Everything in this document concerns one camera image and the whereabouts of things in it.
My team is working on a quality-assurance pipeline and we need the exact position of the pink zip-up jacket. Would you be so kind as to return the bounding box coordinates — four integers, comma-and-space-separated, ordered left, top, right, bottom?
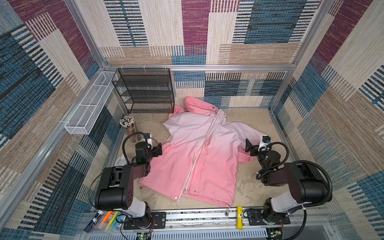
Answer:
139, 97, 264, 208

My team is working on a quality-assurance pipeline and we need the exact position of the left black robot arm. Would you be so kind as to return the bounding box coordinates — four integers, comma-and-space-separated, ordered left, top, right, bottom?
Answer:
94, 142, 163, 229

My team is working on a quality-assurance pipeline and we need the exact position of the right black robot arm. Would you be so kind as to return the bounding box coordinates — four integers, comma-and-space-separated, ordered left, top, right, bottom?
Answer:
245, 136, 333, 225

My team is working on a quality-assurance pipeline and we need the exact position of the metal cup of pencils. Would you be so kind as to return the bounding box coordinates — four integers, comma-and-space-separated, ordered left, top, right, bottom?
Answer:
119, 115, 143, 143

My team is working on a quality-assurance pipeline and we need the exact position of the pack of coloured markers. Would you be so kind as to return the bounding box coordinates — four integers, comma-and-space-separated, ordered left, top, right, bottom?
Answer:
98, 211, 120, 235

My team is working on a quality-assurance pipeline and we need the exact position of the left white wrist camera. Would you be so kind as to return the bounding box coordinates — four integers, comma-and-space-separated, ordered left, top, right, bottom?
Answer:
143, 133, 153, 149

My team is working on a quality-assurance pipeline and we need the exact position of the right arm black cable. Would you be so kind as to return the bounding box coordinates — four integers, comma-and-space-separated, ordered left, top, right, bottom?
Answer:
256, 141, 290, 181

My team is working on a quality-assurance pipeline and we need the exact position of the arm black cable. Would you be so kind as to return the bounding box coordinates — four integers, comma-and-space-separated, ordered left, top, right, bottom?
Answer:
121, 131, 151, 164
256, 141, 290, 181

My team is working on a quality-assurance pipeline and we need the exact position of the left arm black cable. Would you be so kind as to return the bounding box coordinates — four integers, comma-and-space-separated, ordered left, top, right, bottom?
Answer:
121, 131, 151, 164

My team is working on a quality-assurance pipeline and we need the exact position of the black wire mesh shelf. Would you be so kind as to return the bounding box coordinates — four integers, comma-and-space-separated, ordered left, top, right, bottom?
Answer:
112, 68, 175, 114

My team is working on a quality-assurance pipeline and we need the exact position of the yellow rail stopper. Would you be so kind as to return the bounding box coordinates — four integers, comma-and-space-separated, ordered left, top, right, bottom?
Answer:
237, 206, 244, 230

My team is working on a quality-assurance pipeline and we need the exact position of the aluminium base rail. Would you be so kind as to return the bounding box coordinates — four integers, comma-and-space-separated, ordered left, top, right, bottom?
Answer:
75, 207, 340, 240

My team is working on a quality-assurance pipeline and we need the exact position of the white wire mesh basket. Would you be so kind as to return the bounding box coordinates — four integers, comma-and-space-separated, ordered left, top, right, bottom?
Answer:
65, 72, 115, 135

